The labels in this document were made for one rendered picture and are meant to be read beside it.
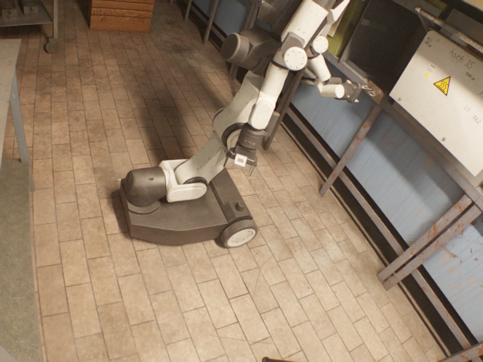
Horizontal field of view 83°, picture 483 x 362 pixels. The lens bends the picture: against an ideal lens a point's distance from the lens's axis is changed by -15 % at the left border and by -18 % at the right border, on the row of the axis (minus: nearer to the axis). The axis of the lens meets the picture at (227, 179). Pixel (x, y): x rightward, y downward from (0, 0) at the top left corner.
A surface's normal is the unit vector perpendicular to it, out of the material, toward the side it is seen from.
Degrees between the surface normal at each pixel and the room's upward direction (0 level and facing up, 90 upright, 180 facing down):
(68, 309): 0
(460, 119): 90
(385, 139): 90
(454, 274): 90
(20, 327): 0
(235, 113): 70
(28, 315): 0
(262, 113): 82
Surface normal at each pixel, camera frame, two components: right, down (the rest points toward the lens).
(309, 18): -0.11, 0.56
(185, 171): -0.41, -0.43
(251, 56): 0.38, 0.72
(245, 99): -0.73, -0.15
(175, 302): 0.28, -0.69
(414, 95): -0.88, 0.11
